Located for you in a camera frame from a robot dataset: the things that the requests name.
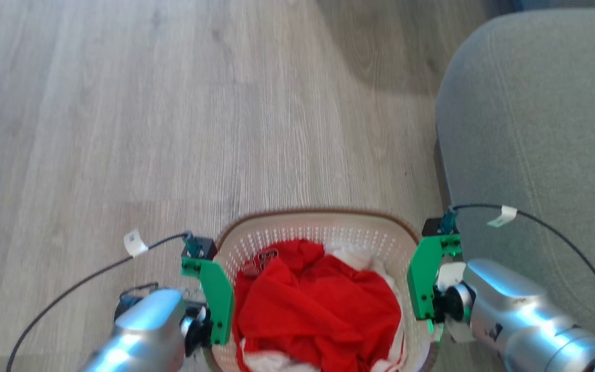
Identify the white right cable label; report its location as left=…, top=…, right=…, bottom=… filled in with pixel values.
left=487, top=205, right=518, bottom=228

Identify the grey fabric sofa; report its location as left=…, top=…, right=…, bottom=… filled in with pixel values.
left=434, top=7, right=595, bottom=357

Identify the white garment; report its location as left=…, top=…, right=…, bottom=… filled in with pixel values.
left=240, top=246, right=408, bottom=372

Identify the white cable label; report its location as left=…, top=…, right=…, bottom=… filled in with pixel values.
left=123, top=228, right=149, bottom=258
left=487, top=205, right=518, bottom=228

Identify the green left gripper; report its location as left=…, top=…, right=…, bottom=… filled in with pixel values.
left=181, top=256, right=236, bottom=346

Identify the beige perforated plastic laundry basket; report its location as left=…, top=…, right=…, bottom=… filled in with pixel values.
left=210, top=208, right=439, bottom=372

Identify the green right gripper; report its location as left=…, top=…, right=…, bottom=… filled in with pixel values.
left=406, top=234, right=463, bottom=321

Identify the red garment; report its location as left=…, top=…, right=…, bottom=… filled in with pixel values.
left=232, top=238, right=403, bottom=372

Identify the white left cable label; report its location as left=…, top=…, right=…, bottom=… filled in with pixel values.
left=123, top=228, right=149, bottom=258

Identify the small reddish patterned cloth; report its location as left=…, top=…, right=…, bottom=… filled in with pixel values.
left=242, top=247, right=280, bottom=278

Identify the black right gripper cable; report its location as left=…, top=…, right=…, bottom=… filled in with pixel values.
left=449, top=204, right=595, bottom=322

